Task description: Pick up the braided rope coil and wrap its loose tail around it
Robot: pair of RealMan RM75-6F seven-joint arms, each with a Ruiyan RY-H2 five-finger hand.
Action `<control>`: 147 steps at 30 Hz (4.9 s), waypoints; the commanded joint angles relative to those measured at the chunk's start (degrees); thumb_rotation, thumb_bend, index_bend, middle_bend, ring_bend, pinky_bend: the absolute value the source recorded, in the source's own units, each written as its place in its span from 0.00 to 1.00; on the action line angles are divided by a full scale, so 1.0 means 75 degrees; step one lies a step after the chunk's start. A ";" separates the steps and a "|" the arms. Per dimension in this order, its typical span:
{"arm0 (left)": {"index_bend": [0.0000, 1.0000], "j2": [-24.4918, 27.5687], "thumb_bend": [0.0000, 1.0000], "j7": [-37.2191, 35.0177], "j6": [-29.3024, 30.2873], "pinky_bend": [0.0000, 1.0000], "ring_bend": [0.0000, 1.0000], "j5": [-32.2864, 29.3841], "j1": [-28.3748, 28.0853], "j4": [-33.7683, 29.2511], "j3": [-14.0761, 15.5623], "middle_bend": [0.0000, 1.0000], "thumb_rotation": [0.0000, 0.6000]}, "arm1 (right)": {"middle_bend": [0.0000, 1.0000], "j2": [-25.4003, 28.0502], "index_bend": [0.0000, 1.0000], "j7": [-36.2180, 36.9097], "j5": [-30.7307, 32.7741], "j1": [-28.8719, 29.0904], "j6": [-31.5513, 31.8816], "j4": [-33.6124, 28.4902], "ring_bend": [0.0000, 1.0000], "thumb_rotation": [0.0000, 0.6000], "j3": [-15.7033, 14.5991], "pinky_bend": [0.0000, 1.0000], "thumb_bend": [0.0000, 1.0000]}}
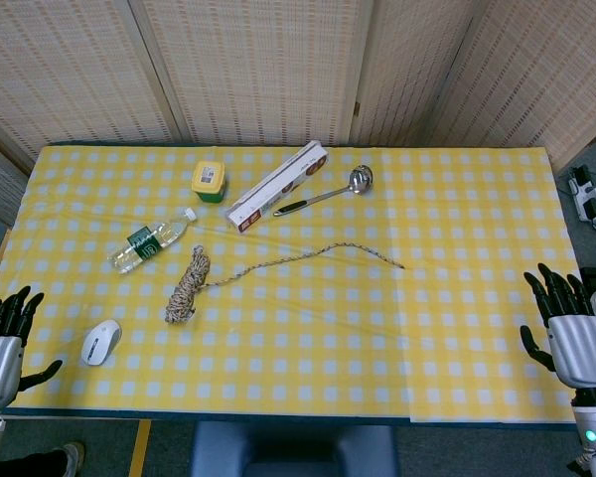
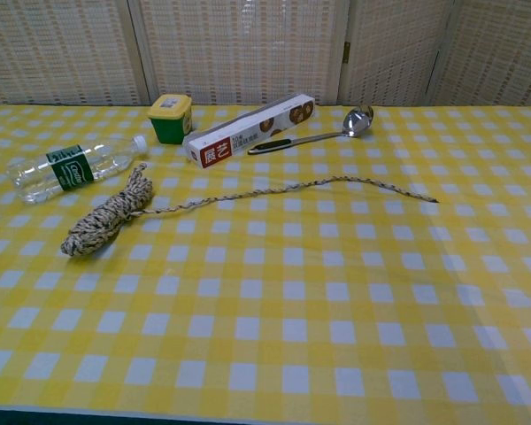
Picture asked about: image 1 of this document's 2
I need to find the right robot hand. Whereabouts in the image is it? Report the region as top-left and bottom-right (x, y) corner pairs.
(519, 262), (596, 394)

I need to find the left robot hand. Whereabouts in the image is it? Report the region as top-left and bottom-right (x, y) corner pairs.
(0, 285), (64, 411)

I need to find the braided speckled rope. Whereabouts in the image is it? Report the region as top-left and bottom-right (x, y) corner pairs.
(163, 240), (407, 326)

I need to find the yellow white checkered tablecloth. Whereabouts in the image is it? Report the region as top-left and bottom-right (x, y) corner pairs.
(0, 144), (596, 426)

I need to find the white computer mouse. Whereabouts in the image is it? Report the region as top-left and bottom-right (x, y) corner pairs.
(80, 319), (123, 367)

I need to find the grey shoe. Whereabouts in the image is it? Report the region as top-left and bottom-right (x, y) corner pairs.
(22, 440), (86, 477)

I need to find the white power strip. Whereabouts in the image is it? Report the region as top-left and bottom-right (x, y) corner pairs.
(568, 166), (596, 224)

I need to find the clear plastic water bottle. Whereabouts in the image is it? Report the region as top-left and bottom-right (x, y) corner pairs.
(106, 207), (199, 275)

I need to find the green container with yellow lid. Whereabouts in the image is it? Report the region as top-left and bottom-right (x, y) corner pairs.
(190, 160), (228, 205)

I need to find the blue chair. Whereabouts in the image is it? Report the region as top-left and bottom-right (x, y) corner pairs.
(191, 420), (398, 477)

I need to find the long white cardboard box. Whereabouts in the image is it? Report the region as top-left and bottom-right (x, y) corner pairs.
(225, 140), (330, 235)

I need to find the steel ladle with black handle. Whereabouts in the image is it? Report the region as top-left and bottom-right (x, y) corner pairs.
(272, 164), (374, 218)

